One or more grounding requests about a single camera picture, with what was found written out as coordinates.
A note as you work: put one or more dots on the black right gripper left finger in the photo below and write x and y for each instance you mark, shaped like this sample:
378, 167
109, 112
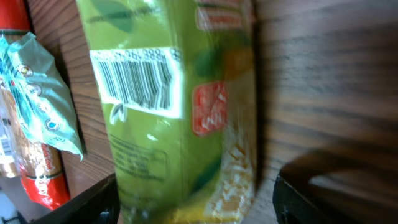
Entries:
98, 204

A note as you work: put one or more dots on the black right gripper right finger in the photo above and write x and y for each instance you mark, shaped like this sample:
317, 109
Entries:
321, 188

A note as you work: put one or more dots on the orange spaghetti packet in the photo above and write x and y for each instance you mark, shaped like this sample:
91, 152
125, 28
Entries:
38, 165

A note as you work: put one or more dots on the teal snack packet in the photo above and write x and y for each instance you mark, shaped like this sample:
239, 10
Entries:
45, 110

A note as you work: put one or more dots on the green snack packet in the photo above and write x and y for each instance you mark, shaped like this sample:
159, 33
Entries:
176, 84

